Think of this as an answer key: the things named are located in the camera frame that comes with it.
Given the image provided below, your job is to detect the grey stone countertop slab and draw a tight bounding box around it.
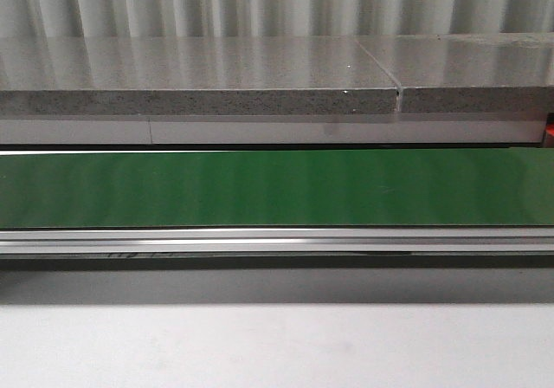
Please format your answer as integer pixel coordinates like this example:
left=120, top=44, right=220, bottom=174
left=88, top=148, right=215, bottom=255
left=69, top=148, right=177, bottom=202
left=1, top=36, right=396, bottom=116

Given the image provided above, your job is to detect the white cabinet panel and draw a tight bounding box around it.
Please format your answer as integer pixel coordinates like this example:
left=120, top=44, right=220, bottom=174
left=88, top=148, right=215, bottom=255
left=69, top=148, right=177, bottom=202
left=1, top=113, right=547, bottom=145

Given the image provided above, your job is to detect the green conveyor belt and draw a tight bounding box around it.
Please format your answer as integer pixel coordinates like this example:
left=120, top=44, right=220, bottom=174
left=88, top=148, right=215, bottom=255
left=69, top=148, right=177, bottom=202
left=1, top=148, right=553, bottom=229

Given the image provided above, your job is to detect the red object at edge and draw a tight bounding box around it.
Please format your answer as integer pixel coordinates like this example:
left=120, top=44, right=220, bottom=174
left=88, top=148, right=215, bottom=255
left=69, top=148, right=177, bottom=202
left=542, top=113, right=554, bottom=148

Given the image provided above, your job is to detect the white pleated curtain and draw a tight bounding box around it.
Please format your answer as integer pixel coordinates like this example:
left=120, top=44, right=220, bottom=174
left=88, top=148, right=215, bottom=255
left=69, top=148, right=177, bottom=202
left=1, top=0, right=553, bottom=37

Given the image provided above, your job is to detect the aluminium conveyor frame rail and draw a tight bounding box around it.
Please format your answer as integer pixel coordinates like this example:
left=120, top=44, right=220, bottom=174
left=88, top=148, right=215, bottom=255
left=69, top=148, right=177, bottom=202
left=1, top=226, right=553, bottom=257

